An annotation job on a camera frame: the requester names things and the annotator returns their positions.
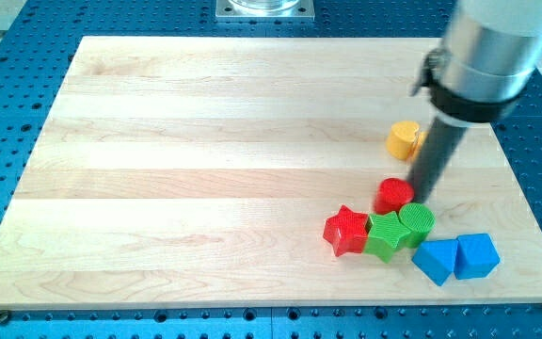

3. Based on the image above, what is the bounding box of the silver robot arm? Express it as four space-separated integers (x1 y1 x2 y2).
412 0 542 128

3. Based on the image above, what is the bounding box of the light wooden board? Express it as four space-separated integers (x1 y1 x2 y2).
0 37 542 311

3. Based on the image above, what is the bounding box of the red star block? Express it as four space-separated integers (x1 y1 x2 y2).
323 205 370 257

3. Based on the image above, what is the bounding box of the red cylinder block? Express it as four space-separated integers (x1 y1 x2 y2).
373 178 415 215

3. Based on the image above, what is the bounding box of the green star block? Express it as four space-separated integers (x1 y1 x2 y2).
363 211 411 263

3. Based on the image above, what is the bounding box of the yellow heart block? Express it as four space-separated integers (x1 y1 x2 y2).
385 121 420 160

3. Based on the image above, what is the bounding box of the green cylinder block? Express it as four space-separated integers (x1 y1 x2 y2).
398 202 436 248

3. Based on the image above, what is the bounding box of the yellow block behind rod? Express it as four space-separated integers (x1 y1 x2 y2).
410 131 428 161

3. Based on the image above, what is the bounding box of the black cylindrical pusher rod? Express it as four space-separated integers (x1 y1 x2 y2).
406 118 469 203

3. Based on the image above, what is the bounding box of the blue triangular block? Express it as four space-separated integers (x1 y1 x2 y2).
412 239 458 286

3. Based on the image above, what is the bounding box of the blue cube block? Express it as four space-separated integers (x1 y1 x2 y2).
454 234 501 280

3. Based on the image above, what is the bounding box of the blue perforated table plate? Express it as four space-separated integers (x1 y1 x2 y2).
0 0 542 338

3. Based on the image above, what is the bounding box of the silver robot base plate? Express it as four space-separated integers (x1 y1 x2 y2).
215 0 315 22

